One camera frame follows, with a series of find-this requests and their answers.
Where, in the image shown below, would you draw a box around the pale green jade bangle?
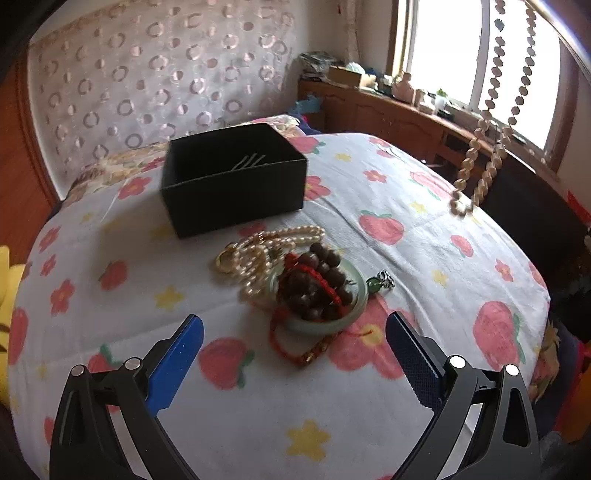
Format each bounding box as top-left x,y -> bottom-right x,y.
268,258 -> 370,334

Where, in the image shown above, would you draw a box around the red cord bracelet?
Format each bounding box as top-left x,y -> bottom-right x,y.
270,253 -> 376,369

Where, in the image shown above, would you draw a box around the black box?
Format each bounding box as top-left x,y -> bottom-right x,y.
160,123 -> 308,239

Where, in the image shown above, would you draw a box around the cardboard box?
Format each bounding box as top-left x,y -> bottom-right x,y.
327,65 -> 363,88

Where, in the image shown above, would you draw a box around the green stone pendant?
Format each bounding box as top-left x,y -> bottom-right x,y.
366,271 -> 395,294

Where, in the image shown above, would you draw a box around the circle patterned headboard cover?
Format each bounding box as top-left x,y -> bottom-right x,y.
27,0 -> 315,200

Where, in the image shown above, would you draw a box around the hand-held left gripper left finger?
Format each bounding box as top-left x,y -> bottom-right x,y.
49,314 -> 205,480

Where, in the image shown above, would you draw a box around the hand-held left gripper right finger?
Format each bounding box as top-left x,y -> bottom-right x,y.
385,311 -> 542,480

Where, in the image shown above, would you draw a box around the dark brown bead bracelet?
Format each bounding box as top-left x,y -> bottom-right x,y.
280,243 -> 348,323

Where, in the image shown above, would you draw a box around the window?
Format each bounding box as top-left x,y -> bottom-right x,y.
390,0 -> 583,156

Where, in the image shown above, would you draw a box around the pink figurine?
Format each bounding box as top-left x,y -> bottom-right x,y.
392,70 -> 416,103

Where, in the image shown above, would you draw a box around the wooden bead curtain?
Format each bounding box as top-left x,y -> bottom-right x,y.
450,0 -> 539,217

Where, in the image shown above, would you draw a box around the pearl necklace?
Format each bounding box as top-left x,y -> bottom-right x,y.
214,225 -> 327,306

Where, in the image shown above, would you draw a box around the wooden cabinet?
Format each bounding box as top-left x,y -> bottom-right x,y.
297,79 -> 559,185

